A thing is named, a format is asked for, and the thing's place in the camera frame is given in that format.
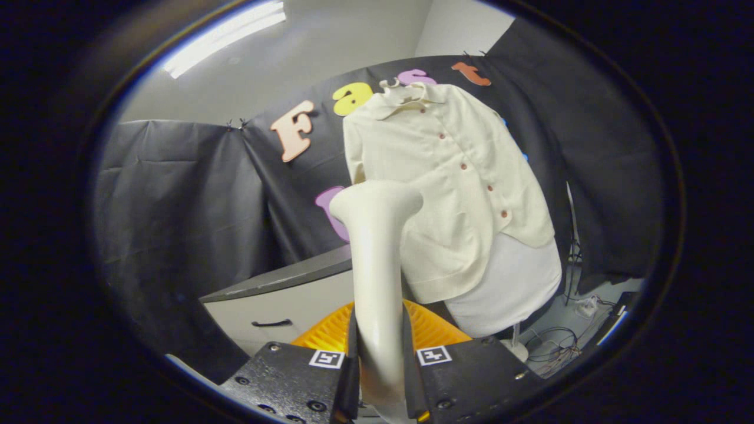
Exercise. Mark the white clothes hanger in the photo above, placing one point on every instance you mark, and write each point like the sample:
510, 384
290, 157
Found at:
389, 84

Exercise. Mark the black backdrop cloth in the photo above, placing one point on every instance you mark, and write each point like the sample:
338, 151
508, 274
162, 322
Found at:
177, 206

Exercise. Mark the thin metal pole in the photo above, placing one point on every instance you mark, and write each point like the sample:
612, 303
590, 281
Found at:
574, 247

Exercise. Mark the white garment steamer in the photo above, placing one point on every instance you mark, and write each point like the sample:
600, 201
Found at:
377, 277

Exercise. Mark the white stand base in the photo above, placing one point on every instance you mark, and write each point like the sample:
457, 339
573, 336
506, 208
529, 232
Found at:
518, 351

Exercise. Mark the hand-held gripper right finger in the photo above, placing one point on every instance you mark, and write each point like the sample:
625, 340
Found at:
471, 377

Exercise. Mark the cream button shirt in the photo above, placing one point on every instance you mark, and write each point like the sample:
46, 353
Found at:
447, 206

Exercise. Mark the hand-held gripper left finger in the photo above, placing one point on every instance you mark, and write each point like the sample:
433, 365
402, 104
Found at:
288, 383

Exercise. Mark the grey cabinet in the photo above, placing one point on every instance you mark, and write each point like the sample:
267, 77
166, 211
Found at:
294, 306

